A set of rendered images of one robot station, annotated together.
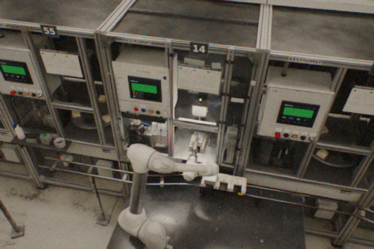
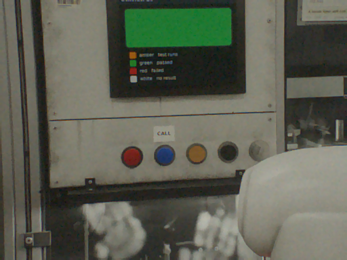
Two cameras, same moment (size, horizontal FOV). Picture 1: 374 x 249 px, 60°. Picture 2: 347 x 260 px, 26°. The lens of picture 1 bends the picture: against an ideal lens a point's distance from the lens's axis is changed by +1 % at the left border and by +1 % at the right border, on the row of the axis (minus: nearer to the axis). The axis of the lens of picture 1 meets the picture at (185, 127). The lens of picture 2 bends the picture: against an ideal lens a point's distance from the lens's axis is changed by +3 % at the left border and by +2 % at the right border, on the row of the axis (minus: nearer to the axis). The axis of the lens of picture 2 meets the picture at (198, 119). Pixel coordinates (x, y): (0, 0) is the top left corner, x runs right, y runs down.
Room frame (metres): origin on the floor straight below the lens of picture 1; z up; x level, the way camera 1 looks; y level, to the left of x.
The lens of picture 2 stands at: (0.72, 0.75, 1.62)
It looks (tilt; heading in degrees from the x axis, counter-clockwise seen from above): 6 degrees down; 339
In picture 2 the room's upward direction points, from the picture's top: 1 degrees counter-clockwise
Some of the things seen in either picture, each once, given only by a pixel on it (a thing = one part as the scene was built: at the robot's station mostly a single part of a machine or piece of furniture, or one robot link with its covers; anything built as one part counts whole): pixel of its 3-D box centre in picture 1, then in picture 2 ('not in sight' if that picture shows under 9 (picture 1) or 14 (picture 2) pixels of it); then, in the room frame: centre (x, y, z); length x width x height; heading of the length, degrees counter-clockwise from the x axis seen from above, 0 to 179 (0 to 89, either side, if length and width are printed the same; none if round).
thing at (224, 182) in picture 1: (224, 184); not in sight; (1.71, -0.34, 0.84); 0.36 x 0.14 x 0.10; 79
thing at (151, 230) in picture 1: (153, 234); not in sight; (1.23, 0.22, 0.85); 0.18 x 0.16 x 0.22; 59
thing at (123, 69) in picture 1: (147, 83); (156, 56); (2.09, 0.30, 1.60); 0.42 x 0.29 x 0.46; 79
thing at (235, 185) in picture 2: (143, 116); (169, 185); (1.96, 0.33, 1.37); 0.36 x 0.04 x 0.04; 79
